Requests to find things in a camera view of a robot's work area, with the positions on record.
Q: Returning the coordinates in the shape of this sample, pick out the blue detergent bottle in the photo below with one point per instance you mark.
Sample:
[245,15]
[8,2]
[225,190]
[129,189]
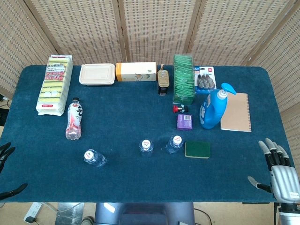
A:
[213,110]

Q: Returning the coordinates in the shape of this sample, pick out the blue blister pack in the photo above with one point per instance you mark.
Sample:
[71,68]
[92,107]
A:
[204,79]

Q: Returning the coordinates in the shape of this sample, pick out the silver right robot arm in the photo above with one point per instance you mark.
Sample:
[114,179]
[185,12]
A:
[290,214]

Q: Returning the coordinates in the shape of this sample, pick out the beige lidded food container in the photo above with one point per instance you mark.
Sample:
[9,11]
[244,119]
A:
[97,74]

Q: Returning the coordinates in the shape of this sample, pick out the gold black tin can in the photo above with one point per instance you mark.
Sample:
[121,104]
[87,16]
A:
[162,80]

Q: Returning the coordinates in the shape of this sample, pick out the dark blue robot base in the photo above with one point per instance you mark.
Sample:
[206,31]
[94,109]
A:
[145,214]

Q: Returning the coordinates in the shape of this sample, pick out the clear box green packets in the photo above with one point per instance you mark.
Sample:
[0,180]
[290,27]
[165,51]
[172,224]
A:
[184,79]

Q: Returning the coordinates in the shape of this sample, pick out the purple small box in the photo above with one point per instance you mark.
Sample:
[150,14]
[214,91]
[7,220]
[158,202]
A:
[185,122]

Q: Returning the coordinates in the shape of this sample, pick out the cream orange carton box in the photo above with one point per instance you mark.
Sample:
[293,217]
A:
[136,71]

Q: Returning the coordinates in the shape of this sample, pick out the blue table carpet mat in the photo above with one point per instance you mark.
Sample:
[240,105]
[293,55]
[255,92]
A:
[131,112]

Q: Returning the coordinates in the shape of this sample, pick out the woven folding screen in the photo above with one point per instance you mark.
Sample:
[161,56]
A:
[152,28]

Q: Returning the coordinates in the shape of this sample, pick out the yellow sponge multipack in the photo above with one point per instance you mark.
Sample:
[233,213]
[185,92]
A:
[54,86]

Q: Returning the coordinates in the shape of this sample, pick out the clear water bottle white cap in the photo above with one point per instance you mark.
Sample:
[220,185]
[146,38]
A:
[93,159]
[146,147]
[174,144]

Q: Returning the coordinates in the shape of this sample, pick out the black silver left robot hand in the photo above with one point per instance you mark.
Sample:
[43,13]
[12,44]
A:
[5,150]

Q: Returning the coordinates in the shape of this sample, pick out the brown spiral notebook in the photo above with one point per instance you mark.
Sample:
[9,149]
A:
[236,112]

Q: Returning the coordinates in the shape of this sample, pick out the grey metal floor plate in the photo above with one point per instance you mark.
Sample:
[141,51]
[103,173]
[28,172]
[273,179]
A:
[70,214]

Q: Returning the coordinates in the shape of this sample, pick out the pink drink bottle black cap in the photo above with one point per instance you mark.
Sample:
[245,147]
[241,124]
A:
[75,119]

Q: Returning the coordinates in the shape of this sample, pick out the white power strip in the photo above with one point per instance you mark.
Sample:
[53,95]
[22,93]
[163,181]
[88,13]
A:
[32,212]

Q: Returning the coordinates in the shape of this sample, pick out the green yellow scouring sponge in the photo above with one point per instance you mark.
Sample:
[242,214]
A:
[197,149]

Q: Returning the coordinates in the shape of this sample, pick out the red emergency stop button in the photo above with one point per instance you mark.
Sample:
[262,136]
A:
[179,108]

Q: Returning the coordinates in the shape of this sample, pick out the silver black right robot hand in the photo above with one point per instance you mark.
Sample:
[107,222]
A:
[282,178]

